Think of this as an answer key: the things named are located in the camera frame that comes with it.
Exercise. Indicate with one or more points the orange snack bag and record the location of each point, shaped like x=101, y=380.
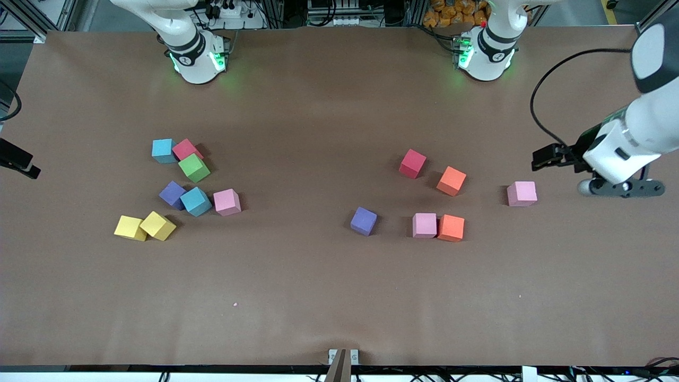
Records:
x=451, y=13

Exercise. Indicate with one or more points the white power strip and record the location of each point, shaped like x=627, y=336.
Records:
x=252, y=22

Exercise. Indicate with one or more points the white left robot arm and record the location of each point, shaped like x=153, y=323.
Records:
x=485, y=68

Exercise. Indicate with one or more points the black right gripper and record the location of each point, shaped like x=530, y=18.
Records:
x=15, y=158

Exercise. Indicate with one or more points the orange foam cube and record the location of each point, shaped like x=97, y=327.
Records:
x=451, y=227
x=451, y=180

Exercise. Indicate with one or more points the grey electronics box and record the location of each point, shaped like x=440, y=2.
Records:
x=345, y=21

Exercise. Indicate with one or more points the green foam cube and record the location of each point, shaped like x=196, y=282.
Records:
x=192, y=166

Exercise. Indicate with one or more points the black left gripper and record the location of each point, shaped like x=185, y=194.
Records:
x=576, y=154

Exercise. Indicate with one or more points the yellow foam cube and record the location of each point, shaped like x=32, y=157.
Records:
x=129, y=226
x=157, y=224

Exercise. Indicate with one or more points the purple foam cube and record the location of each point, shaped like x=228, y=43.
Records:
x=363, y=219
x=171, y=192

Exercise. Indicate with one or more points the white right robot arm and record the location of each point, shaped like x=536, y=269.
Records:
x=196, y=71

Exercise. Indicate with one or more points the pink foam cube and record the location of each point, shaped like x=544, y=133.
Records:
x=522, y=192
x=226, y=200
x=424, y=224

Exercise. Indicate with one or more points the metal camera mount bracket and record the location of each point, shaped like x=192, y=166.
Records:
x=339, y=369

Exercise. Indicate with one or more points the aluminium frame profile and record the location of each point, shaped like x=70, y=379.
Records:
x=663, y=13
x=26, y=18

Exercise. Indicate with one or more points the crimson foam cube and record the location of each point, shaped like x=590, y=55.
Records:
x=412, y=162
x=185, y=148

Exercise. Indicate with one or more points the cyan foam cube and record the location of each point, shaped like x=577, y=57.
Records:
x=194, y=200
x=162, y=149

